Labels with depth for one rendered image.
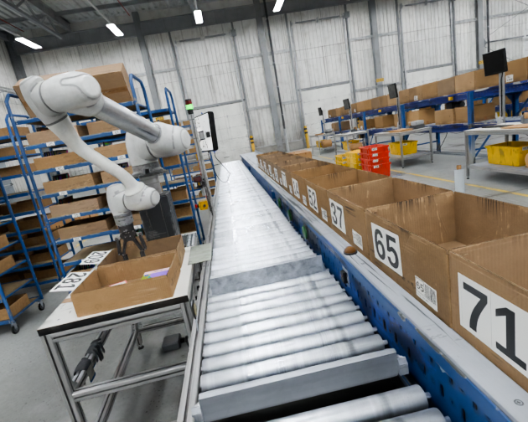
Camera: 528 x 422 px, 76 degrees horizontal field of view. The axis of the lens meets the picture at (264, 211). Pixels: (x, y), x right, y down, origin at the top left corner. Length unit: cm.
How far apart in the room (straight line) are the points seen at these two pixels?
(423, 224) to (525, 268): 39
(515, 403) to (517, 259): 29
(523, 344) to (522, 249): 24
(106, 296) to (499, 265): 130
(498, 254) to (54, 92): 149
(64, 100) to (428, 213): 136
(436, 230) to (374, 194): 40
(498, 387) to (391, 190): 100
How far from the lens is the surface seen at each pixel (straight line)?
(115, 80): 314
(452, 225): 122
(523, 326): 64
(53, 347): 165
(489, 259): 80
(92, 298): 153
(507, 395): 68
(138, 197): 172
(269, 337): 107
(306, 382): 89
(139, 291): 147
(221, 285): 139
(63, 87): 154
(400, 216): 112
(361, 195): 148
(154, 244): 202
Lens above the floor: 133
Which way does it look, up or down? 13 degrees down
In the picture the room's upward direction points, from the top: 10 degrees counter-clockwise
